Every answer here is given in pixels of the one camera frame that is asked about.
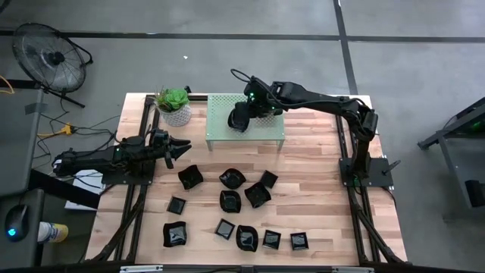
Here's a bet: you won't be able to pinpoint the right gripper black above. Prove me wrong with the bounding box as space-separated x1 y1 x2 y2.
243 97 283 124

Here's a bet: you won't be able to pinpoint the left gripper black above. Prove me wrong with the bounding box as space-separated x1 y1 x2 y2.
150 136 192 171

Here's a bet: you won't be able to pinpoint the black wavy square plate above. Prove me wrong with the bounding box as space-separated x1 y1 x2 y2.
162 221 188 248
243 181 272 209
177 164 205 190

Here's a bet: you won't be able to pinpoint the succulent in white pot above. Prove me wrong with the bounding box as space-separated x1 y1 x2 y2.
153 87 192 127

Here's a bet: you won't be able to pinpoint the green perforated metal shelf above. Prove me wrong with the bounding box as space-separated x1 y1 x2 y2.
205 93 286 153

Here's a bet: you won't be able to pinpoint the black flat bar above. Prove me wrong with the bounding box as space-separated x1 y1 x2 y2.
28 168 102 210

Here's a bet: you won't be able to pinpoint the white and yellow can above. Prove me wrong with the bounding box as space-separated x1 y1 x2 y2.
36 221 70 244

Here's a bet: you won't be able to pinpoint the black base lever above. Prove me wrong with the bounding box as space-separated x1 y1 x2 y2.
381 159 402 176

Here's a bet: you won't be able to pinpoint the dark mouse desk surface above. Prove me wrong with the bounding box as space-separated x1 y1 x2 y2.
0 188 45 268

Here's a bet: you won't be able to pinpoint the black floor fan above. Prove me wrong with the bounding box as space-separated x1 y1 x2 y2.
11 22 94 109

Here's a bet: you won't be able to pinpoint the grey side desk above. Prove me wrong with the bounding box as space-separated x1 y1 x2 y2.
0 87 43 197

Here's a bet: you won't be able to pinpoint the black computer mouse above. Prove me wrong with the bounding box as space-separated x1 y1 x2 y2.
4 204 30 243

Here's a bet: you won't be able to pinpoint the grey metal stand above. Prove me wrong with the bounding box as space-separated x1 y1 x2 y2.
416 96 485 221

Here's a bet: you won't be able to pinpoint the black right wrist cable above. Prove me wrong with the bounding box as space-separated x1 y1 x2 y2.
230 68 253 84

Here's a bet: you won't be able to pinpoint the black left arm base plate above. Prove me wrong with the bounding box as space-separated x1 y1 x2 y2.
102 161 156 186

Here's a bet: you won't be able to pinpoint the black floor cables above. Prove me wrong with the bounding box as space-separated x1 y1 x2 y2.
32 109 122 164

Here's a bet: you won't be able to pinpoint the yellow extension cord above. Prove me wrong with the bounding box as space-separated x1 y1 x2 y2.
36 121 75 138

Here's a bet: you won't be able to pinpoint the silver metal bracket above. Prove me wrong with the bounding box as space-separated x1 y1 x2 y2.
332 266 375 273
120 265 164 273

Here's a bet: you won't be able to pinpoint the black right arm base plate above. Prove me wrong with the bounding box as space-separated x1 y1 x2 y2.
339 157 395 190

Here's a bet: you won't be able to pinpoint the yellow floor cable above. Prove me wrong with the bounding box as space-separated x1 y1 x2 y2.
0 74 16 96

